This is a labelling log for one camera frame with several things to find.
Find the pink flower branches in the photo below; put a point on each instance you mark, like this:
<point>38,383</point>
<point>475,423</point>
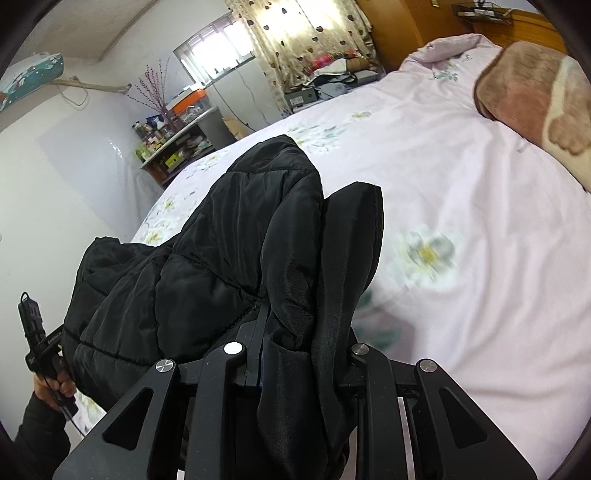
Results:
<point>154,90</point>

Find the air conditioner with teal cover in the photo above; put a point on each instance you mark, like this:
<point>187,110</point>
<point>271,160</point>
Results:
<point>27,81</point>

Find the window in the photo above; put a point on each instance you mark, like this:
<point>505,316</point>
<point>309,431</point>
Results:
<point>212,50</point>

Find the black padded jacket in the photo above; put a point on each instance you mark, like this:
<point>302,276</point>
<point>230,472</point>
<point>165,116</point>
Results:
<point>221,258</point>

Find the person's left hand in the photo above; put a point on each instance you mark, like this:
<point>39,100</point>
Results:
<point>46,390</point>

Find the pile of clothes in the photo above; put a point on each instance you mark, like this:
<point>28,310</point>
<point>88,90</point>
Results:
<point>334,62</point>

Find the pink floral bedsheet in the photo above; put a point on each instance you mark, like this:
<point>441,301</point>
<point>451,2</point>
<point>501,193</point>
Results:
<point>461,184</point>

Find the brown plush blanket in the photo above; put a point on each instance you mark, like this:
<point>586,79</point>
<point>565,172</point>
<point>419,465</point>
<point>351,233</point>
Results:
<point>521,92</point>

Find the grey electronic box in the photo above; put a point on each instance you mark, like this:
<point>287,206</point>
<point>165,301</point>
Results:
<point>302,99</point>

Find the heart-patterned curtain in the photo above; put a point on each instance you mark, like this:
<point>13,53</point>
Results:
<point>295,41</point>

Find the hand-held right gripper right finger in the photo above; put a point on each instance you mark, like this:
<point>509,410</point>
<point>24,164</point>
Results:
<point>369,371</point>

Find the wooden headboard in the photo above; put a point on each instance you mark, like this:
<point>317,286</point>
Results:
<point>397,32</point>

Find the wall pipe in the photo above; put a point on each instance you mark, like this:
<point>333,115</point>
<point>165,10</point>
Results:
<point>92,86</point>

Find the cardboard box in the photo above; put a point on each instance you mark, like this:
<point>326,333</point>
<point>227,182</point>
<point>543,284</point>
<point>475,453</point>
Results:
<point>236,128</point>

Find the person's left forearm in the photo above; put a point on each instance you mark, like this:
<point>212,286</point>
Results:
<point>39,443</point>

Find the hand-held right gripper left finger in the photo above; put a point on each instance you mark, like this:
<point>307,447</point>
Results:
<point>249,353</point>

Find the plastic container with orange lid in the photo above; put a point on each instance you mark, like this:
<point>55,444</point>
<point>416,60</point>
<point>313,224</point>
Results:
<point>189,104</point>

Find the cluttered storage shelf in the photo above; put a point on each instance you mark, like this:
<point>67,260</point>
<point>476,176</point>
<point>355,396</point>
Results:
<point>178,147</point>

